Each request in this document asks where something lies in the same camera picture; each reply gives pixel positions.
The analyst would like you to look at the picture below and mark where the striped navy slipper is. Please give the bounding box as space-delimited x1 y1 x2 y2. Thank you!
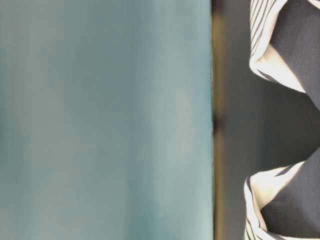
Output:
243 150 320 240
249 0 320 107

